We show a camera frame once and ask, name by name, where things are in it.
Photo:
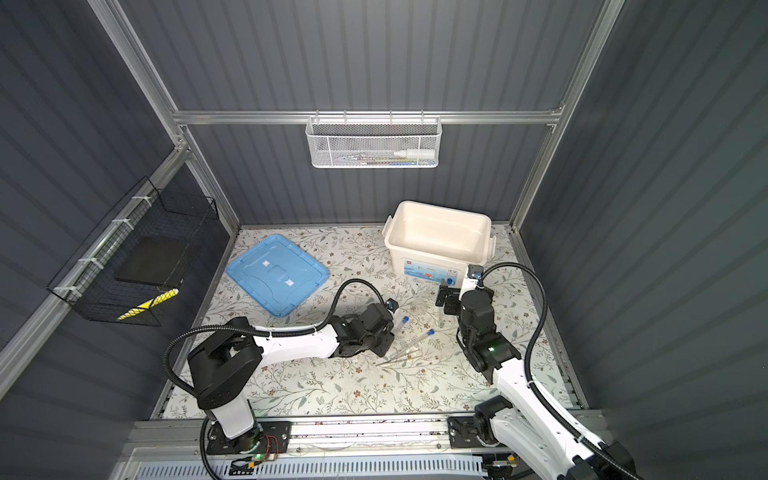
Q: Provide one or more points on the black wire mesh basket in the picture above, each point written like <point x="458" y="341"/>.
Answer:
<point x="87" y="282"/>

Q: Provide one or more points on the blue capped test tube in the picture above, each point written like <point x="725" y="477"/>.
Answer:
<point x="399" y="325"/>
<point x="406" y="348"/>

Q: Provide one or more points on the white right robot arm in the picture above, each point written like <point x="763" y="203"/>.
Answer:
<point x="523" y="417"/>

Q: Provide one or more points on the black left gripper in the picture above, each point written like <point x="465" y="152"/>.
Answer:
<point x="389" y="339"/>

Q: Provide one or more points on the white plastic storage bin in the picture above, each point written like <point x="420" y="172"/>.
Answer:
<point x="437" y="244"/>

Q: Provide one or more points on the blue plastic bin lid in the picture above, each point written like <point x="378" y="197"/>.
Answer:
<point x="277" y="274"/>

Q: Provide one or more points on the white bottle in basket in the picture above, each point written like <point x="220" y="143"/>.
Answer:
<point x="420" y="155"/>

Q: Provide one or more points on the black pad in basket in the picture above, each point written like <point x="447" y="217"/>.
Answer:
<point x="157" y="262"/>

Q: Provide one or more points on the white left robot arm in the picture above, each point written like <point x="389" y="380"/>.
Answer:
<point x="222" y="364"/>

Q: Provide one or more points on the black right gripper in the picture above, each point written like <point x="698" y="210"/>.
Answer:
<point x="454" y="298"/>

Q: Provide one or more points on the white wire mesh basket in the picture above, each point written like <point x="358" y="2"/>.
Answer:
<point x="348" y="145"/>

